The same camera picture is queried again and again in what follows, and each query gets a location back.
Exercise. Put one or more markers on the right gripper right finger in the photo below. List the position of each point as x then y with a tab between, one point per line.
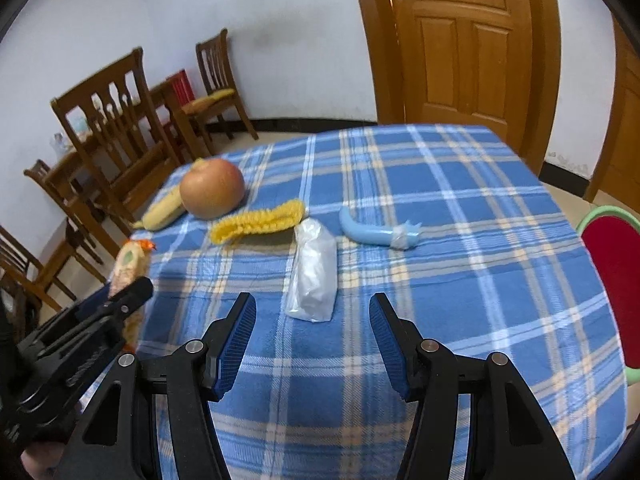
398	341

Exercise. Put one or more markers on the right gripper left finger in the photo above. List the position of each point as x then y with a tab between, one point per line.
226	340

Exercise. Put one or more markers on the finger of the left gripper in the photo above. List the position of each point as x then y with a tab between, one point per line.
122	304

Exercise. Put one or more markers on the orange snack wrapper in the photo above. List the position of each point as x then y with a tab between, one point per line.
133	261

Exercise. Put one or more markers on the clear plastic bag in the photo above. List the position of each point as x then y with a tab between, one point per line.
313	284

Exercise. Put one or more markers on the yellow foam fruit net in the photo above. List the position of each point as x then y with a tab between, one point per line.
258	222

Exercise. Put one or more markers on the red green trash bin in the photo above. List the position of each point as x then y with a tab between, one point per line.
611	236

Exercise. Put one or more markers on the person's left hand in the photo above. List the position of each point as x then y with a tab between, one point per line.
40	459

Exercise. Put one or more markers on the low wooden chair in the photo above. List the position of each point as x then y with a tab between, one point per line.
44	246

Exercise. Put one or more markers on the blue plaid tablecloth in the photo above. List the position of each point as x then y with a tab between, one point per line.
498	268

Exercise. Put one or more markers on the red apple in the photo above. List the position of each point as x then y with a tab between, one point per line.
212	188

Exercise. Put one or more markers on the near wooden chair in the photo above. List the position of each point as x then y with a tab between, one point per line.
108	103

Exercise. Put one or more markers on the wooden dining table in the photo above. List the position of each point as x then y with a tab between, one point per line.
121	178

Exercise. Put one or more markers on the red chair behind table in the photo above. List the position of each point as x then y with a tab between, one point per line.
181	85

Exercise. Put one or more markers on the far wooden chair with cushion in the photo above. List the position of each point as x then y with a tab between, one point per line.
221	90

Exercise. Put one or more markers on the far wooden door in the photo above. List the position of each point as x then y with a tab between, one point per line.
617	170

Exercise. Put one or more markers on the wooden door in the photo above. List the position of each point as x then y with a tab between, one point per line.
617	170
494	63

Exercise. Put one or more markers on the near wooden door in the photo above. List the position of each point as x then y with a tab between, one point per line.
494	63

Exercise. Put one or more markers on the light blue toy handle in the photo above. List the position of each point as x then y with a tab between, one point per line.
403	236

